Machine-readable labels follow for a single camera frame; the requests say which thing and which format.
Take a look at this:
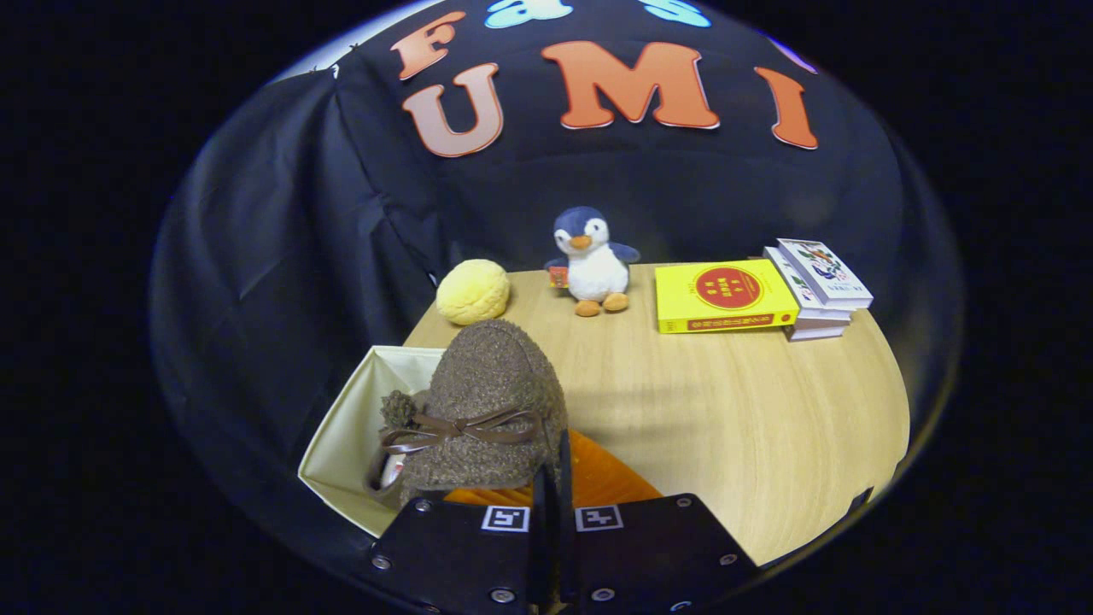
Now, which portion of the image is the thin grey-edged book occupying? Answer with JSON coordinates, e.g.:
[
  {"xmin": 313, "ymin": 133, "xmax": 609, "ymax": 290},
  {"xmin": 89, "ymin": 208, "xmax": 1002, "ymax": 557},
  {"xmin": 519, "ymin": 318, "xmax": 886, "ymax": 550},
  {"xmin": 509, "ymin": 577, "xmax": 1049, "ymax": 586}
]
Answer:
[{"xmin": 784, "ymin": 318, "xmax": 850, "ymax": 343}]

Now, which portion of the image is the cream fabric storage box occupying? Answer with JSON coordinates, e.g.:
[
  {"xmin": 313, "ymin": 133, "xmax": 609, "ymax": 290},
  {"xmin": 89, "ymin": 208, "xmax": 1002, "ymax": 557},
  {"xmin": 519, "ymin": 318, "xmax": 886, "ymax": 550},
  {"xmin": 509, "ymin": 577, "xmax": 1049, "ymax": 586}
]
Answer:
[{"xmin": 297, "ymin": 345, "xmax": 445, "ymax": 539}]

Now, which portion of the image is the yellow book with red circle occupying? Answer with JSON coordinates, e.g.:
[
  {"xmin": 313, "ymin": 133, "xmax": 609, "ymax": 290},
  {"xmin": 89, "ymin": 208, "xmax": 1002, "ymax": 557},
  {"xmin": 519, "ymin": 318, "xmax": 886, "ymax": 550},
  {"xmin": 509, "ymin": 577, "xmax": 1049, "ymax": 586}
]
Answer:
[{"xmin": 655, "ymin": 259, "xmax": 801, "ymax": 335}]

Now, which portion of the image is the yellow round bun plush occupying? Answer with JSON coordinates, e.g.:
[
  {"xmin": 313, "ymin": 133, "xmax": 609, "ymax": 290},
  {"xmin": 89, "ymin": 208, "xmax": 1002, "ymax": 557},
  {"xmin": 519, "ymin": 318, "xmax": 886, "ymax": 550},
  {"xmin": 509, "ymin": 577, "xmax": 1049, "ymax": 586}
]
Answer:
[{"xmin": 435, "ymin": 259, "xmax": 511, "ymax": 326}]

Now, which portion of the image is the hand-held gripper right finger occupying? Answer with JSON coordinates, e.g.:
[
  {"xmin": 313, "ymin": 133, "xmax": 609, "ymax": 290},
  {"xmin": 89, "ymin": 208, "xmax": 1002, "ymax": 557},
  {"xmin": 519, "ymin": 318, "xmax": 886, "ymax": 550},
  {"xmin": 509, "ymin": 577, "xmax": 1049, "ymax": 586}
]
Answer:
[{"xmin": 558, "ymin": 430, "xmax": 763, "ymax": 615}]

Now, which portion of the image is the blue white penguin plush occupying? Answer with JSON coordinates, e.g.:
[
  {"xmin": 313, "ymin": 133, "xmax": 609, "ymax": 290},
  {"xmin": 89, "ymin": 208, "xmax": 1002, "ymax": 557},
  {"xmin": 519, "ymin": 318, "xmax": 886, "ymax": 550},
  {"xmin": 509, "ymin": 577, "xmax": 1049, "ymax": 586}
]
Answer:
[{"xmin": 545, "ymin": 206, "xmax": 641, "ymax": 318}]

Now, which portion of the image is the white illustrated book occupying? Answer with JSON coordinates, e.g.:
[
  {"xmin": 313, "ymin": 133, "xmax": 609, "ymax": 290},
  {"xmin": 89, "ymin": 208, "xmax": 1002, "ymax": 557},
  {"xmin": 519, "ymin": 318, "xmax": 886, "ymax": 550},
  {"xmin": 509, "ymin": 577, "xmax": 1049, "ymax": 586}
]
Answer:
[{"xmin": 777, "ymin": 238, "xmax": 874, "ymax": 310}]

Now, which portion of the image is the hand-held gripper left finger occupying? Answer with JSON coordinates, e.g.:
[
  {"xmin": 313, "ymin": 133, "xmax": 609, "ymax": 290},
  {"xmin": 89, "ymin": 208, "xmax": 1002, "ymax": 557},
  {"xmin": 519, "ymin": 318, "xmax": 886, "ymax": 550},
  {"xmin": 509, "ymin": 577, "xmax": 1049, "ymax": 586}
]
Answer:
[{"xmin": 367, "ymin": 478, "xmax": 556, "ymax": 615}]

